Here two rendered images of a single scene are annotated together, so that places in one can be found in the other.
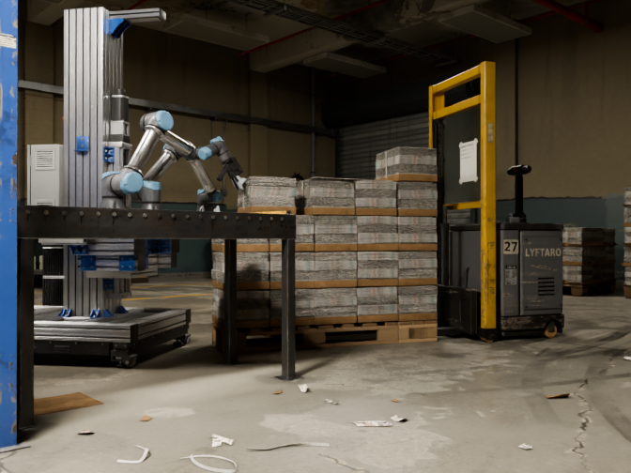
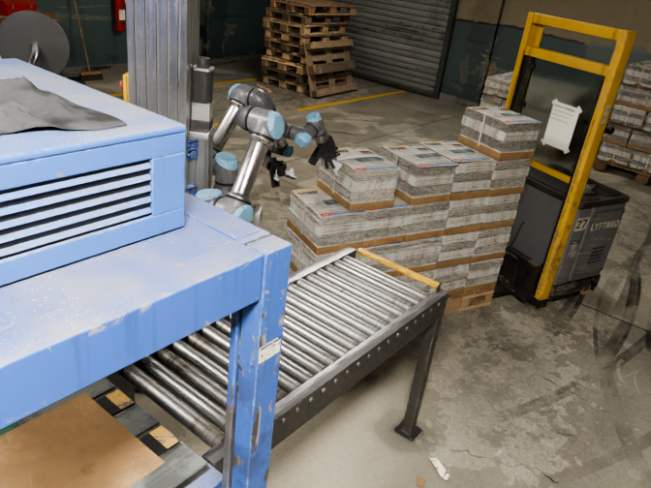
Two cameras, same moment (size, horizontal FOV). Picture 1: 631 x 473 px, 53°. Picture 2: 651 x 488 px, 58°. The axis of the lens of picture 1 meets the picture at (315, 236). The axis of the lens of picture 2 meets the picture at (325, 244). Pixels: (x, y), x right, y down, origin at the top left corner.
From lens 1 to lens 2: 2.09 m
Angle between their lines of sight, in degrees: 29
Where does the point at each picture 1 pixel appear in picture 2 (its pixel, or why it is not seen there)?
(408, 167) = (511, 145)
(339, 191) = (440, 178)
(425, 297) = (490, 269)
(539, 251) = (603, 225)
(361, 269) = (442, 253)
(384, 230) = (472, 212)
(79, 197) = not seen: hidden behind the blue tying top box
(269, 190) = (371, 185)
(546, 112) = not seen: outside the picture
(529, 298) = (579, 267)
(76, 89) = (145, 58)
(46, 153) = not seen: hidden behind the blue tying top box
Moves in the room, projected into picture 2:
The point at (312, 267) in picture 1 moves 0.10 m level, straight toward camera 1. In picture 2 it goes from (399, 258) to (404, 266)
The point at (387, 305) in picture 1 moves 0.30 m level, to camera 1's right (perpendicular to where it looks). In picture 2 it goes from (457, 281) to (500, 282)
